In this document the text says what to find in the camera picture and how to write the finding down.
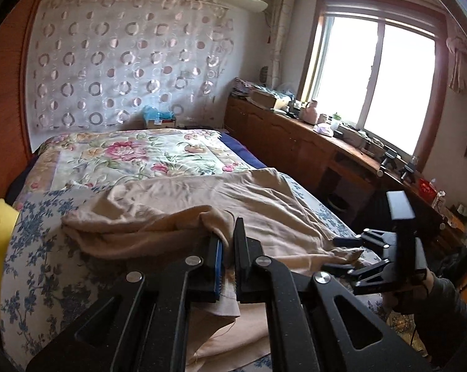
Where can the small cardboard box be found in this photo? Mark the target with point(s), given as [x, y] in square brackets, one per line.
[162, 123]

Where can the dark waste bin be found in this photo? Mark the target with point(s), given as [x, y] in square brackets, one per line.
[337, 203]

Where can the long wooden cabinet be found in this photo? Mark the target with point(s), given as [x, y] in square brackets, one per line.
[295, 147]

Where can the blue plastic pack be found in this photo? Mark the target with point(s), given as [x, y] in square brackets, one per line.
[156, 113]

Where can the blue flower bed sheet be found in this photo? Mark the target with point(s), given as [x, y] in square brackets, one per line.
[36, 248]

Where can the black small tripod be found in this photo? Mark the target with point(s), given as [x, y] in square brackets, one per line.
[409, 171]
[389, 161]

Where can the open cardboard box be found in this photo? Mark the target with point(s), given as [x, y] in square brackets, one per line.
[265, 100]

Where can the person's right forearm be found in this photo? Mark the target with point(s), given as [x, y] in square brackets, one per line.
[442, 310]

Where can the wooden headboard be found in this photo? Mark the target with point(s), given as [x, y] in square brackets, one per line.
[9, 85]

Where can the pink cloth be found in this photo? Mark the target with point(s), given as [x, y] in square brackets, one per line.
[322, 128]

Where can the circle pattern curtain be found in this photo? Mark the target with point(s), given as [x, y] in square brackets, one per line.
[133, 62]

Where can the green cap bottle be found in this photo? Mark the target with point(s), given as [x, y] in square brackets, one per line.
[335, 121]

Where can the floral quilt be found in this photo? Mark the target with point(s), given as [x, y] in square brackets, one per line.
[121, 155]

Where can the black bag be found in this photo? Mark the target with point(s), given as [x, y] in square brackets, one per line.
[462, 260]

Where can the wrapped air conditioner pipe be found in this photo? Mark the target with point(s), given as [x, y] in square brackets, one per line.
[280, 27]

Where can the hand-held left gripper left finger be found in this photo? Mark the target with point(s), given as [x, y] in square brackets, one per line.
[219, 265]

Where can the stack of books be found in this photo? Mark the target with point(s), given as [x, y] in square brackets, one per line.
[244, 87]

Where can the beige printed t-shirt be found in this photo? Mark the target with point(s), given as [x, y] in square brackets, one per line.
[171, 201]

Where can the yellow cloth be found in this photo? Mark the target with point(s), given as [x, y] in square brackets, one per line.
[1, 236]

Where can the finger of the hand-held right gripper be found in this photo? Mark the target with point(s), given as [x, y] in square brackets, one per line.
[369, 240]
[357, 275]

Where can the dark wall ornament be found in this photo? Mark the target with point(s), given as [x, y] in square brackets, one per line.
[263, 73]

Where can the white plastic bag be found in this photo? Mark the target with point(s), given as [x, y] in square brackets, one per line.
[284, 90]

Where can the tied pink window curtain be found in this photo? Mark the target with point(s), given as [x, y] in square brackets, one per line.
[458, 62]

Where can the navy blanket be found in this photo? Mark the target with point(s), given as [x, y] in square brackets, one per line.
[241, 151]

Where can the wooden frame window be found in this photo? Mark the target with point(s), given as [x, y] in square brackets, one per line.
[373, 73]

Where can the red box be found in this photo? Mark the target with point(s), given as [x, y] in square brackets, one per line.
[427, 190]

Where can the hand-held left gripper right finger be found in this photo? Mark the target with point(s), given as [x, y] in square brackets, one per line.
[243, 265]

